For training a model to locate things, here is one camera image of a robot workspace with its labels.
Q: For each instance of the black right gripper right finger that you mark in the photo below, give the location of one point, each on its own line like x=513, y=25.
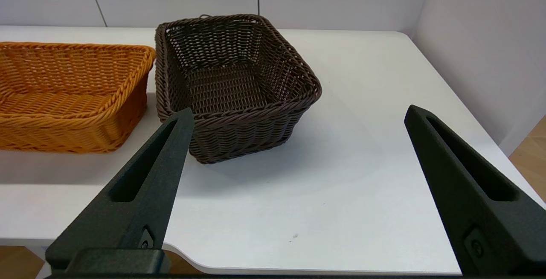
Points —
x=473, y=210

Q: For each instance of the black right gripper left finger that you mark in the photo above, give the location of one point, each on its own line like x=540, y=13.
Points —
x=140, y=198

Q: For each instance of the orange wicker basket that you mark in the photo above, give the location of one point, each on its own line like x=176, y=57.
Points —
x=64, y=95

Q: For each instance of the dark brown wicker basket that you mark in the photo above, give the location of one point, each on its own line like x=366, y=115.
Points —
x=239, y=100

